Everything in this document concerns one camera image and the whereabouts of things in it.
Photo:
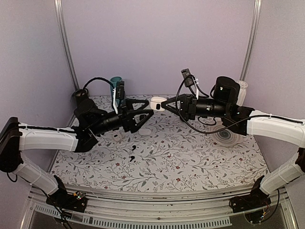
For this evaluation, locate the beige earbud charging case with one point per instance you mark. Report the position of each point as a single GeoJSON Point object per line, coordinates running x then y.
{"type": "Point", "coordinates": [155, 103]}

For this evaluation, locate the front aluminium rail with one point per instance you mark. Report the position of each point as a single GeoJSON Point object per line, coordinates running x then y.
{"type": "Point", "coordinates": [206, 209]}

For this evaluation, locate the teal cylindrical cup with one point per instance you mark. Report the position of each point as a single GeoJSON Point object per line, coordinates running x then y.
{"type": "Point", "coordinates": [114, 80]}

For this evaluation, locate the left aluminium frame post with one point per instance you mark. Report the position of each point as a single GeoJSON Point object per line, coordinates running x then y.
{"type": "Point", "coordinates": [65, 42]}

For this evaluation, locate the white pleated vase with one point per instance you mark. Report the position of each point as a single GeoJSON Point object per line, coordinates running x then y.
{"type": "Point", "coordinates": [242, 92]}

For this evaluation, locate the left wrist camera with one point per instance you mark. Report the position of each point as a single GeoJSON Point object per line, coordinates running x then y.
{"type": "Point", "coordinates": [118, 96]}

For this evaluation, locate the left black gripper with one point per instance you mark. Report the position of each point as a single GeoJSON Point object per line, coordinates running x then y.
{"type": "Point", "coordinates": [128, 121]}

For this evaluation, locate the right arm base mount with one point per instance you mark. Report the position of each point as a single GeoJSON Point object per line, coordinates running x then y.
{"type": "Point", "coordinates": [249, 202]}

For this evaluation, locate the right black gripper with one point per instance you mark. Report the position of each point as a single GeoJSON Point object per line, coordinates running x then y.
{"type": "Point", "coordinates": [188, 109]}

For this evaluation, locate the black cylindrical cup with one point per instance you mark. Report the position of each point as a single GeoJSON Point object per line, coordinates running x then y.
{"type": "Point", "coordinates": [80, 95]}

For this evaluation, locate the right aluminium frame post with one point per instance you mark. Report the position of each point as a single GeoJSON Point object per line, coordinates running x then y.
{"type": "Point", "coordinates": [251, 40]}

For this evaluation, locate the white oval earbud case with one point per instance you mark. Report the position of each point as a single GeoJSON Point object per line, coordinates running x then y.
{"type": "Point", "coordinates": [145, 132]}

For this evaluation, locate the aluminium frame post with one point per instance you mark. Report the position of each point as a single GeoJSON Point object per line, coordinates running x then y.
{"type": "Point", "coordinates": [251, 40]}
{"type": "Point", "coordinates": [65, 42]}

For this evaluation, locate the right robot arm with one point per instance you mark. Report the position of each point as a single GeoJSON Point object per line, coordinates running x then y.
{"type": "Point", "coordinates": [248, 121]}

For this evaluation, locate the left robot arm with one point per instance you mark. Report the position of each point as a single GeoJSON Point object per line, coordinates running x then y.
{"type": "Point", "coordinates": [93, 122]}

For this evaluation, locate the grey spiral ceramic plate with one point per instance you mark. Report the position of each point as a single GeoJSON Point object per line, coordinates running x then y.
{"type": "Point", "coordinates": [226, 138]}

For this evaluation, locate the small white earbud case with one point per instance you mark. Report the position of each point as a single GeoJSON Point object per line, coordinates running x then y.
{"type": "Point", "coordinates": [117, 137]}

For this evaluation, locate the floral patterned table mat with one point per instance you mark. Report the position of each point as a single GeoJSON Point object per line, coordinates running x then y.
{"type": "Point", "coordinates": [174, 157]}

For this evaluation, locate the black round earbud case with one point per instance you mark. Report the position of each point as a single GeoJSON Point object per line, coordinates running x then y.
{"type": "Point", "coordinates": [142, 116]}

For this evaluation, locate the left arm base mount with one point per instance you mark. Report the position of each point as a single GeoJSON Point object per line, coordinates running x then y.
{"type": "Point", "coordinates": [62, 199]}

